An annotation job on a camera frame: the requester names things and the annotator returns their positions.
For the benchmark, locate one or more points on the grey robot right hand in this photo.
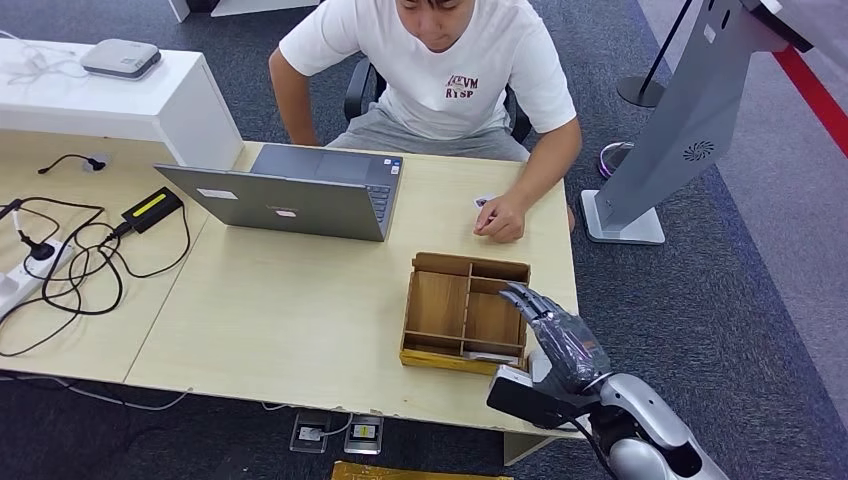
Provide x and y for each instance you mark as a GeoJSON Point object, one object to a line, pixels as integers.
{"type": "Point", "coordinates": [570, 348]}

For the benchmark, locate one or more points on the person's left hand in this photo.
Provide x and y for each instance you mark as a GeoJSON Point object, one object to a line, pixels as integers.
{"type": "Point", "coordinates": [502, 218]}

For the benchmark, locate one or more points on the white ID card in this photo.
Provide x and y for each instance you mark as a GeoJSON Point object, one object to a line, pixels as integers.
{"type": "Point", "coordinates": [482, 201]}

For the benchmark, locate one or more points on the person's left forearm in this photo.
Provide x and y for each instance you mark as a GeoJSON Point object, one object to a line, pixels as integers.
{"type": "Point", "coordinates": [550, 162]}

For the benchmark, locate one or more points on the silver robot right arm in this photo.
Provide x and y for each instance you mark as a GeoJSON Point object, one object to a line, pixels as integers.
{"type": "Point", "coordinates": [649, 430]}

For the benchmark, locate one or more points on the person's right forearm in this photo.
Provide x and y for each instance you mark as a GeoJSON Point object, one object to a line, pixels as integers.
{"type": "Point", "coordinates": [298, 119]}

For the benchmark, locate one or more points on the white card reader with QR sticker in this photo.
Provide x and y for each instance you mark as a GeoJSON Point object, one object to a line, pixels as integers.
{"type": "Point", "coordinates": [538, 363]}

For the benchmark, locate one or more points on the person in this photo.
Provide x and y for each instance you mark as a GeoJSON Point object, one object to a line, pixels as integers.
{"type": "Point", "coordinates": [450, 73]}

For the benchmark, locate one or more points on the grey card reader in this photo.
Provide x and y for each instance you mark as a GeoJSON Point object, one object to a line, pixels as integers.
{"type": "Point", "coordinates": [120, 58]}

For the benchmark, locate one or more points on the wooden organizer box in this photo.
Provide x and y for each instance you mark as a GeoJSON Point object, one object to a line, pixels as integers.
{"type": "Point", "coordinates": [437, 305]}

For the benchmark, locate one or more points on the black office chair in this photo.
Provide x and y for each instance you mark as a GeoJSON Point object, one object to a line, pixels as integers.
{"type": "Point", "coordinates": [358, 89]}

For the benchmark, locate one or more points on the grey laptop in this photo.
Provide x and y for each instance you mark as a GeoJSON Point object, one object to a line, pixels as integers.
{"type": "Point", "coordinates": [291, 205]}

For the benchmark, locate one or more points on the yellow taped cardboard box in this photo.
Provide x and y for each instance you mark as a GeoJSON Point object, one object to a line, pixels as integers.
{"type": "Point", "coordinates": [397, 473]}

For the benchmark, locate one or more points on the grey kiosk stand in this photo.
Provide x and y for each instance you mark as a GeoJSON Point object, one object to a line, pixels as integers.
{"type": "Point", "coordinates": [689, 112]}

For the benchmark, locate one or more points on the metal floor socket box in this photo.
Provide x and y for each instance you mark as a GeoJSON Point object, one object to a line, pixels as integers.
{"type": "Point", "coordinates": [363, 434]}
{"type": "Point", "coordinates": [310, 432]}

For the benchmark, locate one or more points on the white furniture panel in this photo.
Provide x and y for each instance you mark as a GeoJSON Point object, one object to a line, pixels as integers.
{"type": "Point", "coordinates": [258, 5]}

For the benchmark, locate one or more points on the red barrier belt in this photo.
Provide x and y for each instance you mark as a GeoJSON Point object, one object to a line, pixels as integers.
{"type": "Point", "coordinates": [811, 93]}

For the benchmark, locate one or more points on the black adapter with yellow label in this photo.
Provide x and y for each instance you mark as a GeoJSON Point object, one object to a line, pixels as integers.
{"type": "Point", "coordinates": [151, 208]}

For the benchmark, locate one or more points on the white raised counter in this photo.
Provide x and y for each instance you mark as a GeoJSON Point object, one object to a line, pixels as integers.
{"type": "Point", "coordinates": [152, 106]}

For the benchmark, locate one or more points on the grey desk grommet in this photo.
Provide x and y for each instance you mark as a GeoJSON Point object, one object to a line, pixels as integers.
{"type": "Point", "coordinates": [89, 166]}

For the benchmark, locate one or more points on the black plug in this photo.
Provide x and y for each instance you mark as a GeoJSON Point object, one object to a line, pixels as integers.
{"type": "Point", "coordinates": [38, 250]}

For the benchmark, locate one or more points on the white power strip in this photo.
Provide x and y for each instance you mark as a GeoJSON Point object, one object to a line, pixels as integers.
{"type": "Point", "coordinates": [26, 278]}

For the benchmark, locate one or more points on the black stanchion post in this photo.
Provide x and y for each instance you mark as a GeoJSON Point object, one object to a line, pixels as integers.
{"type": "Point", "coordinates": [641, 91]}

